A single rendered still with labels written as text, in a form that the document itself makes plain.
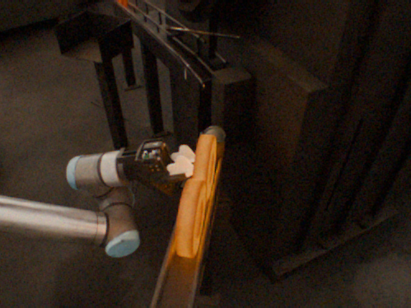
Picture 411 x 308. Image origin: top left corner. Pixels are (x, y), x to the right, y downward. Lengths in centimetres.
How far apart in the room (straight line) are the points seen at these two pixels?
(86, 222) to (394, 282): 124
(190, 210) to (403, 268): 121
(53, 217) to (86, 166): 16
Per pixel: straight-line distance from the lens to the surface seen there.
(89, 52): 161
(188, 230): 63
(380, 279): 160
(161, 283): 64
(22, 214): 82
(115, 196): 96
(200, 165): 73
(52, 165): 198
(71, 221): 85
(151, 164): 80
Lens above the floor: 130
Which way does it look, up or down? 44 degrees down
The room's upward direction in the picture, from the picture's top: straight up
